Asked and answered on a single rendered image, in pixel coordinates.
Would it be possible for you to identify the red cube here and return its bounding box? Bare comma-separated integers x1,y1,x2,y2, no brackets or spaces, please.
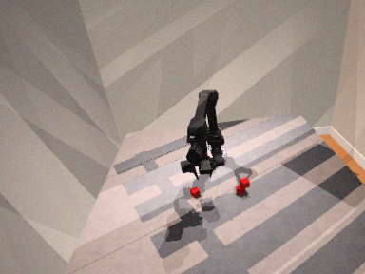
240,178,250,188
190,187,201,199
236,185,245,195

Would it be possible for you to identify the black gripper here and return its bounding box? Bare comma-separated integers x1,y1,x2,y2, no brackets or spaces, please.
181,150,225,180

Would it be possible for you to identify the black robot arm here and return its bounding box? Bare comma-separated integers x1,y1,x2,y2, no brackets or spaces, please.
186,89,225,175

